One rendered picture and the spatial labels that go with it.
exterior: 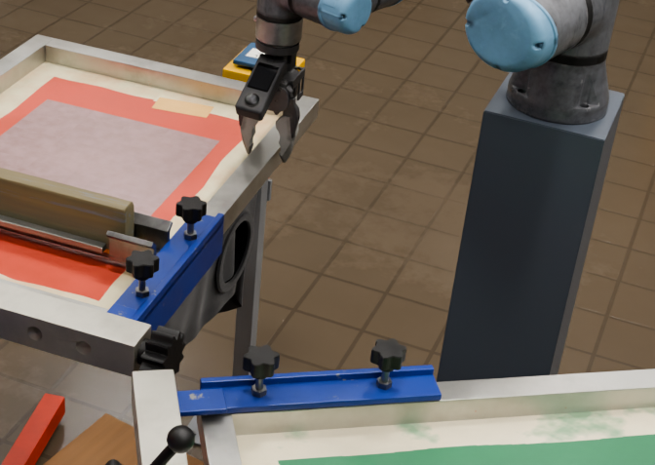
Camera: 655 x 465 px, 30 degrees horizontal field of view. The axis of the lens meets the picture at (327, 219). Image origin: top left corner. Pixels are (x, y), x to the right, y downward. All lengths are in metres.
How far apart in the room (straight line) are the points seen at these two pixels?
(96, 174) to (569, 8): 0.83
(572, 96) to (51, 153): 0.87
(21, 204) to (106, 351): 0.37
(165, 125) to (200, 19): 2.94
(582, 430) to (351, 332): 1.75
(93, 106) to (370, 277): 1.48
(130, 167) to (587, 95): 0.76
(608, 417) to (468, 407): 0.19
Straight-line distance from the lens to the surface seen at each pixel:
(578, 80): 1.80
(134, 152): 2.12
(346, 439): 1.54
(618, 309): 3.62
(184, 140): 2.16
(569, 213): 1.85
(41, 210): 1.83
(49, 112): 2.25
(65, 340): 1.58
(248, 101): 1.94
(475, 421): 1.60
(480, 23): 1.66
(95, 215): 1.79
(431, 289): 3.54
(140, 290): 1.68
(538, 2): 1.64
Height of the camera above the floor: 1.98
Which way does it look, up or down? 31 degrees down
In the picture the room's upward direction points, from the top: 6 degrees clockwise
